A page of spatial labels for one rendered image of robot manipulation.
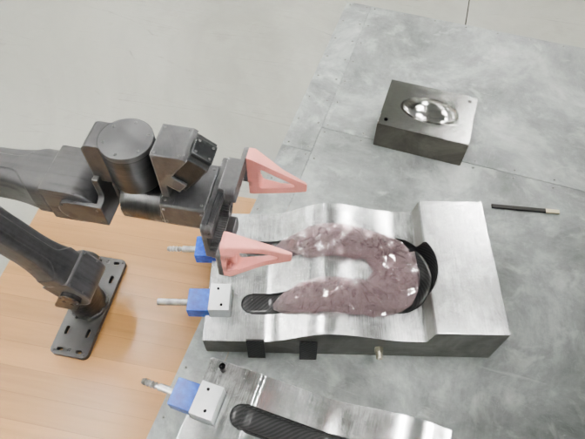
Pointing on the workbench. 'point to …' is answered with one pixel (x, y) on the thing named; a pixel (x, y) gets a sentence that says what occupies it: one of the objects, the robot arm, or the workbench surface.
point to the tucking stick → (525, 208)
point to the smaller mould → (426, 122)
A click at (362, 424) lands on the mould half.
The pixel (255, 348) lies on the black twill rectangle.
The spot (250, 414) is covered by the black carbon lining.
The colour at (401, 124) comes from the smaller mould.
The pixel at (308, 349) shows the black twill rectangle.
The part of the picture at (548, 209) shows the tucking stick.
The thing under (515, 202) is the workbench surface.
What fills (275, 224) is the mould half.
